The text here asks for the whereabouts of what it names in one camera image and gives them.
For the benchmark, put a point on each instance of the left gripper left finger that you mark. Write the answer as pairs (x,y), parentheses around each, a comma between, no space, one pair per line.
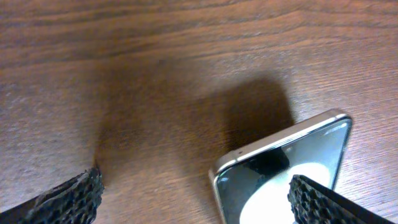
(74,201)

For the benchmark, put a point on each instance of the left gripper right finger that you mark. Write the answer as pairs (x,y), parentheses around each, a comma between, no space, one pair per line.
(313,203)

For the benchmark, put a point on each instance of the black Galaxy flip smartphone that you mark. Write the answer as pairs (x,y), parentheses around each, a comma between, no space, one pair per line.
(251,183)

